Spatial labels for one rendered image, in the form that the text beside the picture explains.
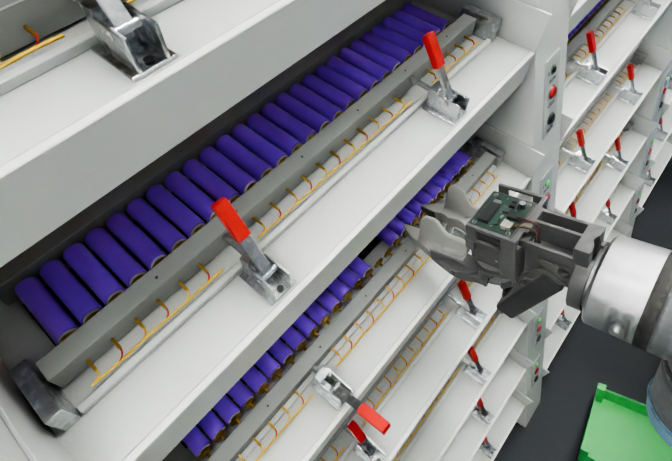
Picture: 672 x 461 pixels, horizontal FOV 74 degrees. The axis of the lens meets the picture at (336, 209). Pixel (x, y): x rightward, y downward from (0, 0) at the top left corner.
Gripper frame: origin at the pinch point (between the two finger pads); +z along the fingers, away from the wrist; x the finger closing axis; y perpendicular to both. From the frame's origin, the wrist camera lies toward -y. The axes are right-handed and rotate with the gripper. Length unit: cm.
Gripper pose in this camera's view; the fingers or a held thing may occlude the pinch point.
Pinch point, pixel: (423, 223)
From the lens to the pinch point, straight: 57.3
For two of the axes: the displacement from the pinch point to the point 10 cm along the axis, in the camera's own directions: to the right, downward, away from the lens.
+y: -2.6, -7.2, -6.4
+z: -7.1, -3.1, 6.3
